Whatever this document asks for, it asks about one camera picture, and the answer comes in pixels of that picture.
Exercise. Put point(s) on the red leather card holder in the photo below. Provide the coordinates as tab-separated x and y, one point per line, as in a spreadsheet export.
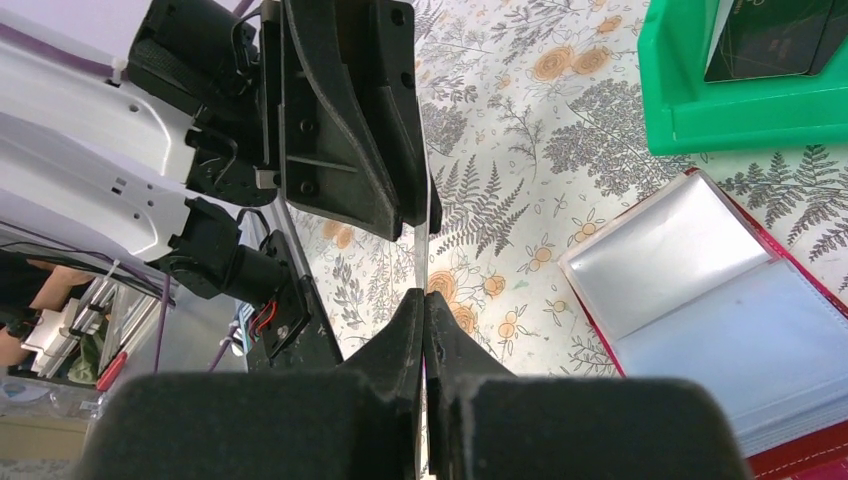
795	430

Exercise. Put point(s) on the green plastic bin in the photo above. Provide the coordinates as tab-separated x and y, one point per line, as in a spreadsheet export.
685	114

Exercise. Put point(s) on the floral patterned table mat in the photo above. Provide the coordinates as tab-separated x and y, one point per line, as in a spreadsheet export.
568	248

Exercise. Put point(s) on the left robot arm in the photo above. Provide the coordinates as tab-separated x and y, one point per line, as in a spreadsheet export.
80	140

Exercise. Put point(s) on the dark grey credit card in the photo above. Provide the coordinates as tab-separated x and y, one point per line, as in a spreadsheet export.
756	39

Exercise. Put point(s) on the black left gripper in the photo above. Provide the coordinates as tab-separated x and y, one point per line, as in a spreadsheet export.
368	171

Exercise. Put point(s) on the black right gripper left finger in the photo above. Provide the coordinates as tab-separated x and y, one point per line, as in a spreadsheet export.
357	420

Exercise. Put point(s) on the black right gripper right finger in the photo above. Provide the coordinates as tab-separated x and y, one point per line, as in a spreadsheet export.
487	423

